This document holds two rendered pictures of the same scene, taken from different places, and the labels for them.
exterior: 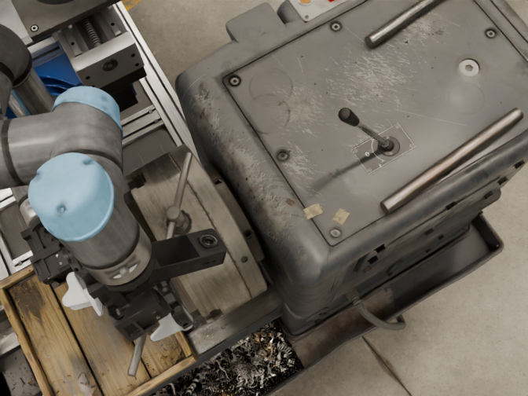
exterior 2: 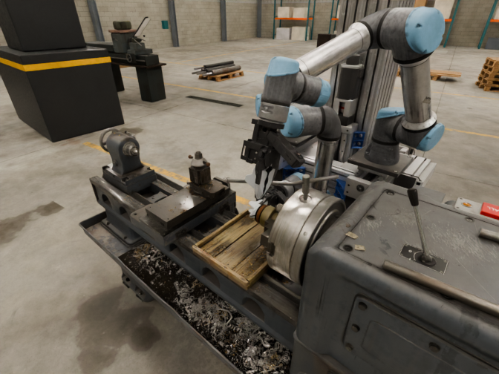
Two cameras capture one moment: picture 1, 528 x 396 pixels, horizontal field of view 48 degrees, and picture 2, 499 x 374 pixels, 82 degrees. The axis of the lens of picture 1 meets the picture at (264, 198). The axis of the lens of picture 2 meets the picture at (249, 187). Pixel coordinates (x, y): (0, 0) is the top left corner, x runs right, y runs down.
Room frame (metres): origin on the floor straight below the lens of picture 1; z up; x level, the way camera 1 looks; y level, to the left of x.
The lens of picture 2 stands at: (-0.18, -0.47, 1.73)
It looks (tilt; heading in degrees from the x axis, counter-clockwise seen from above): 31 degrees down; 66
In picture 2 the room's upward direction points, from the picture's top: straight up
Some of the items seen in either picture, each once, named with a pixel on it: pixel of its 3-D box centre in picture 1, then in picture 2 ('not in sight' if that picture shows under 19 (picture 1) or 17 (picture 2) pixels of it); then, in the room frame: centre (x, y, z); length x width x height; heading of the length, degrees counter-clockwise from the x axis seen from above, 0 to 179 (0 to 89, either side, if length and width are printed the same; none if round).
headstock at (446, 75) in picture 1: (363, 130); (434, 297); (0.50, -0.21, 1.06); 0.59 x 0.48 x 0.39; 116
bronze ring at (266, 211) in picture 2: not in sight; (269, 217); (0.24, 0.28, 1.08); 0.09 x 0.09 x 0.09; 26
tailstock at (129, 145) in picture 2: not in sight; (125, 156); (-0.22, 1.22, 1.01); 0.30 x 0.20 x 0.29; 116
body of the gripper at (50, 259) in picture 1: (56, 249); (270, 197); (0.31, 0.39, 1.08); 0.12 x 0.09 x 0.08; 25
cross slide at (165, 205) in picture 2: not in sight; (192, 198); (0.05, 0.72, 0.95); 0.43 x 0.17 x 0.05; 26
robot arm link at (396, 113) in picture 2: not in sight; (391, 123); (0.87, 0.37, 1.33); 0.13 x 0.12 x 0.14; 95
